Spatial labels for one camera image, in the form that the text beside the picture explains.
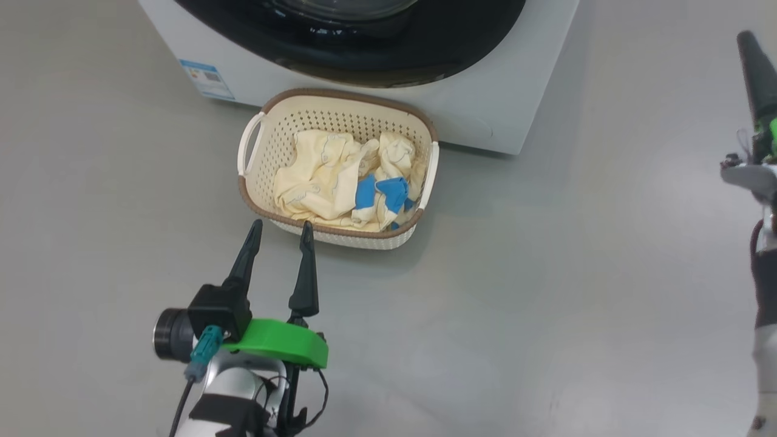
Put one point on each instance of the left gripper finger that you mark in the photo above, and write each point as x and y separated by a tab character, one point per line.
306	279
247	258

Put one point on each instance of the cream perforated laundry basket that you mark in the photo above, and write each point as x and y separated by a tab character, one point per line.
267	182

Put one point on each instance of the cream printed garment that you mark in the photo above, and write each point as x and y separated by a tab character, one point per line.
315	176

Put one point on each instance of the blue energy label sticker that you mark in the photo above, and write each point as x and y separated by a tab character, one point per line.
207	79

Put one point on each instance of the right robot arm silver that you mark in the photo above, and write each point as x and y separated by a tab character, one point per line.
766	285

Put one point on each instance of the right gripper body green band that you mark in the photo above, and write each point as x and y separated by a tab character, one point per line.
762	173

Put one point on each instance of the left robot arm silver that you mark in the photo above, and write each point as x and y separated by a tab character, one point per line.
234	382

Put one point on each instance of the white washing machine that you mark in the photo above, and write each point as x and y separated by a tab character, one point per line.
516	91

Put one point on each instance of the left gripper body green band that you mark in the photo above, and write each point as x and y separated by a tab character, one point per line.
279	343

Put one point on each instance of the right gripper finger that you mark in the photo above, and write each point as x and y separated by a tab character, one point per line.
760	79

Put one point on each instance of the blue and white garment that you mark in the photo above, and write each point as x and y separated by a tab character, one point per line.
393	191

